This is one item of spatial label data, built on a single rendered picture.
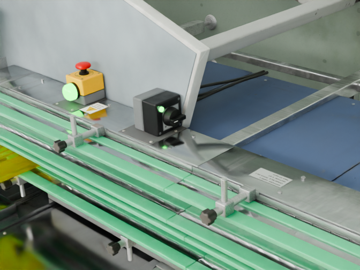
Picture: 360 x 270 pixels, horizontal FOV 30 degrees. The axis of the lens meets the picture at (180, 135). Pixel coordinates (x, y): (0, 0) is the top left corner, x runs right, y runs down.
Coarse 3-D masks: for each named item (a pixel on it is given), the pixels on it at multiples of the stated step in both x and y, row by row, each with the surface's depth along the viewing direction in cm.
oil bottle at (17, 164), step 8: (8, 152) 179; (0, 160) 175; (8, 160) 175; (16, 160) 177; (24, 160) 178; (0, 168) 174; (8, 168) 175; (16, 168) 177; (24, 168) 179; (32, 168) 181; (0, 176) 174; (8, 176) 176
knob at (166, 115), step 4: (168, 108) 151; (172, 108) 151; (164, 112) 151; (168, 112) 151; (172, 112) 150; (176, 112) 151; (180, 112) 152; (164, 116) 151; (168, 116) 150; (172, 116) 150; (176, 116) 151; (180, 116) 151; (184, 116) 151; (164, 120) 151; (168, 120) 150; (172, 120) 149; (176, 120) 150; (180, 120) 151; (168, 124) 151; (172, 124) 151; (176, 124) 152
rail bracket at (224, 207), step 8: (224, 184) 122; (224, 192) 122; (240, 192) 128; (248, 192) 127; (256, 192) 128; (224, 200) 123; (232, 200) 124; (240, 200) 126; (248, 200) 128; (208, 208) 122; (216, 208) 123; (224, 208) 123; (232, 208) 124; (200, 216) 122; (208, 216) 120; (216, 216) 122; (224, 216) 123; (208, 224) 121
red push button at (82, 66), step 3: (78, 63) 172; (81, 63) 171; (84, 63) 171; (87, 63) 171; (90, 63) 172; (78, 66) 170; (81, 66) 170; (84, 66) 170; (87, 66) 171; (90, 66) 172; (81, 69) 171; (84, 69) 172; (81, 72) 172; (84, 72) 172
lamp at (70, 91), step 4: (68, 84) 170; (72, 84) 171; (76, 84) 171; (64, 88) 170; (68, 88) 169; (72, 88) 170; (76, 88) 170; (64, 92) 171; (68, 92) 170; (72, 92) 169; (76, 92) 170; (64, 96) 172; (68, 96) 170; (72, 96) 170; (76, 96) 171
